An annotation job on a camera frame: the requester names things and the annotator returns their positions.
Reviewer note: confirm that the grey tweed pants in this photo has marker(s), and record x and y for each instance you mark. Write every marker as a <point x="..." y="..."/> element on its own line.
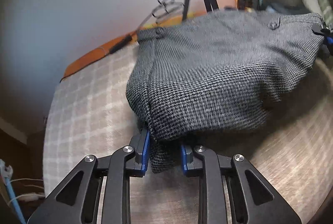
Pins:
<point x="222" y="71"/>

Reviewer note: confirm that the beige plaid bed cover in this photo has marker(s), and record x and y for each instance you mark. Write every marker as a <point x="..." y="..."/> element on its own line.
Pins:
<point x="90" y="115"/>

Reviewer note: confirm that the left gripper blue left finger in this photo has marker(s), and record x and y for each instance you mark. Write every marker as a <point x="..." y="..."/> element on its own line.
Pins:
<point x="97" y="183"/>

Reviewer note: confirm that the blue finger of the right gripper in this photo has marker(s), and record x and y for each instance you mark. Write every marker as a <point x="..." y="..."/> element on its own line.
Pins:
<point x="325" y="31"/>

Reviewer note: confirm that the folded dark navy pants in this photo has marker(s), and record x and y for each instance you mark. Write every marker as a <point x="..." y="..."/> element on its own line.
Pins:
<point x="286" y="10"/>

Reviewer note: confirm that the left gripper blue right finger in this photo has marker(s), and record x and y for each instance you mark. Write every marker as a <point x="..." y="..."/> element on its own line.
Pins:
<point x="232" y="190"/>

